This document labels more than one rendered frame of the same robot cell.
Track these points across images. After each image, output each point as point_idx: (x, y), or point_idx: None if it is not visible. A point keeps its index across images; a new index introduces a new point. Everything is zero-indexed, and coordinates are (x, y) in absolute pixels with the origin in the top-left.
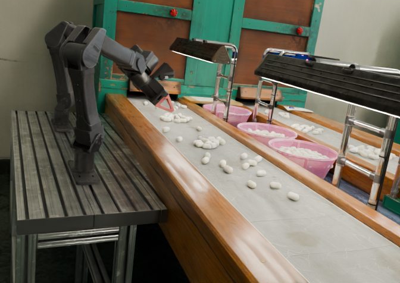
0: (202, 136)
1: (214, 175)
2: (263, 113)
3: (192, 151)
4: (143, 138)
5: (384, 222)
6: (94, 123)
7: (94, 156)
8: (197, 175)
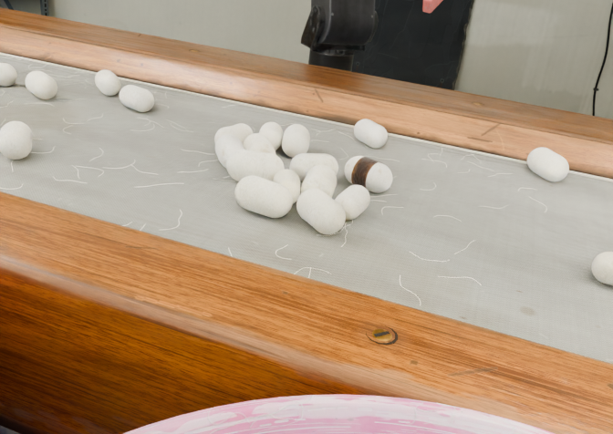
0: (362, 163)
1: (21, 70)
2: None
3: (233, 120)
4: (358, 73)
5: None
6: None
7: (319, 63)
8: (26, 25)
